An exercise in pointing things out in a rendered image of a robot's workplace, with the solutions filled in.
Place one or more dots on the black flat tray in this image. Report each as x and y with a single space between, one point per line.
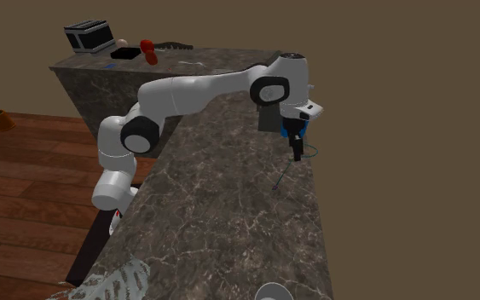
125 53

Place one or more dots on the grey box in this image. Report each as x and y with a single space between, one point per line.
269 120

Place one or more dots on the black and silver toaster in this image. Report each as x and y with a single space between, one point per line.
90 37

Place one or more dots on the dark robot stand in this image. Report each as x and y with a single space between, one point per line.
88 253

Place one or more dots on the white utensil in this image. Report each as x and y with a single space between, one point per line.
192 63

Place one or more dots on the white round dish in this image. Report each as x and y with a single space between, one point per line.
273 293

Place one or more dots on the orange cup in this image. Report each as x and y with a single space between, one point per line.
0 120

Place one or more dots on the beige egg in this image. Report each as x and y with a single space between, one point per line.
122 42

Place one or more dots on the patterned grey cloth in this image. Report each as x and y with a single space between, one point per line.
110 282

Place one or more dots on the blue flat item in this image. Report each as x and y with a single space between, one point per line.
109 65

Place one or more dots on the red pepper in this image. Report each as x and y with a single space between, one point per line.
149 52

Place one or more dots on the blue object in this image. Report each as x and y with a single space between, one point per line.
283 131

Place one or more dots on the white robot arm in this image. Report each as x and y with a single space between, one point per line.
189 93

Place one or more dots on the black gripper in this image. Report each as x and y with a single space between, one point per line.
294 129

